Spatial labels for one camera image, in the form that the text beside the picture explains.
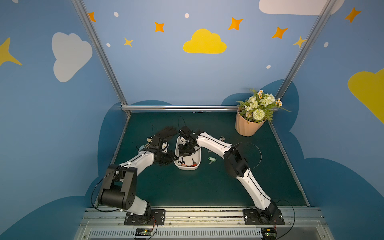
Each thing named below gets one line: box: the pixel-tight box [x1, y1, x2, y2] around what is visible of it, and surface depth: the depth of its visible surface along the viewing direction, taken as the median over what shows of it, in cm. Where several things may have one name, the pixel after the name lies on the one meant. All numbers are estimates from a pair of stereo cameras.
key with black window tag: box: [177, 156, 186, 165], surface depth 97 cm
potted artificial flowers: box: [235, 88, 292, 137], surface depth 88 cm
